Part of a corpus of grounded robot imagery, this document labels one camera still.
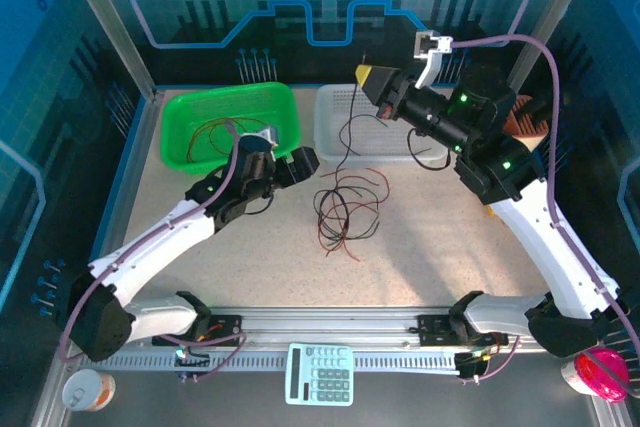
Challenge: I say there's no thin red wire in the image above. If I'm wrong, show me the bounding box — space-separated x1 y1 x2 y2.
187 117 236 164

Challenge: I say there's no aluminium table side rail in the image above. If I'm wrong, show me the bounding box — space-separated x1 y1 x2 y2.
29 89 161 427

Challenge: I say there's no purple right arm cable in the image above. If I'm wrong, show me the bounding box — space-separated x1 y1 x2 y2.
451 34 640 386

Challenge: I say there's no light blue calculator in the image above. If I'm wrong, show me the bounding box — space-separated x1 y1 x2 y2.
284 342 355 407

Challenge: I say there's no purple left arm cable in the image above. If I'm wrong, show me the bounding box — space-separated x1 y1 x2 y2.
58 119 249 384

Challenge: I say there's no pink translucent ball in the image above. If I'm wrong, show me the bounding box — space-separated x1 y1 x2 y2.
573 346 631 404

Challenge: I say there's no green plastic basket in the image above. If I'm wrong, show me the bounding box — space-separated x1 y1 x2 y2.
159 81 301 177

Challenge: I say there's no white plastic basket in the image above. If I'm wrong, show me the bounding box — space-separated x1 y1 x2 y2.
313 84 454 166

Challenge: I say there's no brown ribbed object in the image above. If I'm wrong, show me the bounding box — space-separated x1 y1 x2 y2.
503 93 551 138

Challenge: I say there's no black cable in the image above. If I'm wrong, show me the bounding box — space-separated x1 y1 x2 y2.
338 114 390 158
312 188 381 254
313 50 381 243
406 126 454 172

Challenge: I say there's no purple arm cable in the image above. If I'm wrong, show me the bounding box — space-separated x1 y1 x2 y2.
58 119 249 384
451 34 640 386

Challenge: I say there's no red cable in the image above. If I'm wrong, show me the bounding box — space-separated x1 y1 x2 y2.
323 196 382 263
319 168 391 228
208 116 274 153

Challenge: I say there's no aluminium mounting rail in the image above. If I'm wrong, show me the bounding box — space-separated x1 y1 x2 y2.
107 304 551 381

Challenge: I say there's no small controller board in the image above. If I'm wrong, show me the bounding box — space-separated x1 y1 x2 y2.
455 345 504 381
173 345 212 382

